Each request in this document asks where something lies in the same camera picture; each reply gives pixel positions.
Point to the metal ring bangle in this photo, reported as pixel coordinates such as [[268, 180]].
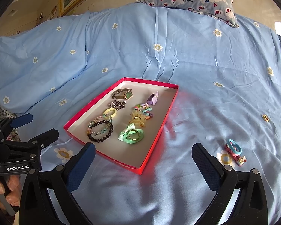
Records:
[[135, 135]]

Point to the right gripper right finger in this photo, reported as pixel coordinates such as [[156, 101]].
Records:
[[251, 204]]

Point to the purple bow hair clip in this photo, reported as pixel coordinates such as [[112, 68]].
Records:
[[152, 99]]

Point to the square face wristwatch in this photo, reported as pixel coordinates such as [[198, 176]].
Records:
[[122, 94]]

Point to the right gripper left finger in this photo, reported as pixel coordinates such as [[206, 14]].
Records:
[[36, 206]]

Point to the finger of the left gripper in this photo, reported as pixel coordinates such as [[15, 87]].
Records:
[[21, 121], [45, 139]]

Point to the yellow ring bangle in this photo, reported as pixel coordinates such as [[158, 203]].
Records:
[[109, 113]]

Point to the red shallow box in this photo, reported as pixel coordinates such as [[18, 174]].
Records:
[[132, 157]]

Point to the yellow transparent bow clip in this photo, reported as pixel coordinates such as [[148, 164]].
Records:
[[138, 119]]

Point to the blue floral bed sheet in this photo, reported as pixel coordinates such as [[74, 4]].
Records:
[[229, 88]]

